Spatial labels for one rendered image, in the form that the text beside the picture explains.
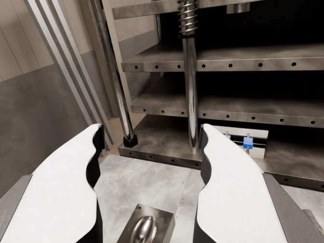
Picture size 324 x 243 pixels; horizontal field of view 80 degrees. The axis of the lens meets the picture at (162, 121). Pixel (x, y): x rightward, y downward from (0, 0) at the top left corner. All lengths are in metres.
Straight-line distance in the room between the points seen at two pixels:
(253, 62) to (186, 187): 0.61
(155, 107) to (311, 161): 0.82
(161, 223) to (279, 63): 0.75
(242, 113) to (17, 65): 2.16
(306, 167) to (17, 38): 2.55
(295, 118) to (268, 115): 0.11
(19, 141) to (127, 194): 1.75
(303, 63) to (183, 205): 0.72
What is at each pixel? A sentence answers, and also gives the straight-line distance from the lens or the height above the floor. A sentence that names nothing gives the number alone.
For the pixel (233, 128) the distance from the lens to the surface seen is 1.04.
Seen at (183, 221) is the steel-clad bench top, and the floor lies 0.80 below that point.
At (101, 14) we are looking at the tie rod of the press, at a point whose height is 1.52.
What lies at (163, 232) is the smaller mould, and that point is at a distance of 0.75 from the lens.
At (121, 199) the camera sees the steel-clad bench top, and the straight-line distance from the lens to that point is 0.96.
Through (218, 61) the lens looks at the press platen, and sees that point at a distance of 0.91.
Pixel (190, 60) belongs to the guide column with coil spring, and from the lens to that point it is 0.88.
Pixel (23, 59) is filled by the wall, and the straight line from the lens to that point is 2.52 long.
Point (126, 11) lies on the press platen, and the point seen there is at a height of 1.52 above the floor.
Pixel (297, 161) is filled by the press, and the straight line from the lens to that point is 1.18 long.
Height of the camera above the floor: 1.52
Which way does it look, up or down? 30 degrees down
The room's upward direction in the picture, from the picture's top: 8 degrees counter-clockwise
